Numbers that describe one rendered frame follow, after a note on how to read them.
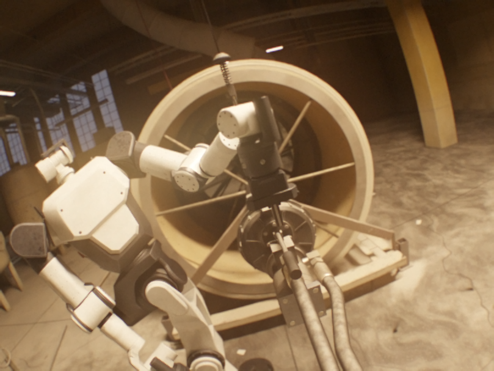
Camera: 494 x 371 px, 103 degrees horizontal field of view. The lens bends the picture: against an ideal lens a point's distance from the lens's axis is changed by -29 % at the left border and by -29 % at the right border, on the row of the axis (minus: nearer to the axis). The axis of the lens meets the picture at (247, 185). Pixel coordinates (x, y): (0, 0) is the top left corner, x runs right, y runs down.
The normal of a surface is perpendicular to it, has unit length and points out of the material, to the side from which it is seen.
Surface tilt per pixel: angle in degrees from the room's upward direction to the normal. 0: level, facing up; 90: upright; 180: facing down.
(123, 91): 90
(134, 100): 90
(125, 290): 90
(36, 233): 78
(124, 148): 49
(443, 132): 90
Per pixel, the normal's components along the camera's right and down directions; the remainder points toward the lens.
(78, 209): 0.58, -0.24
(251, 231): 0.06, 0.20
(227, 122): -0.68, 0.37
